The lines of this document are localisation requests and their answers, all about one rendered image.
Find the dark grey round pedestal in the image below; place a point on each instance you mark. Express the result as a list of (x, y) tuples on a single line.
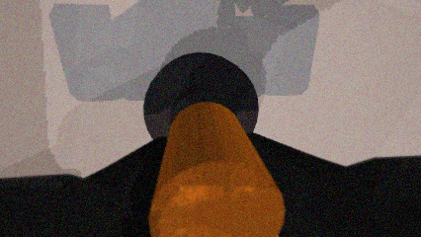
[(194, 78)]

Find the orange knob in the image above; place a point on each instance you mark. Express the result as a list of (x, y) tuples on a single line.
[(212, 182)]

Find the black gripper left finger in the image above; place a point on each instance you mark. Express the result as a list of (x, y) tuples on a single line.
[(113, 202)]

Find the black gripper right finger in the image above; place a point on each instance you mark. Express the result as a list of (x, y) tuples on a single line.
[(325, 199)]

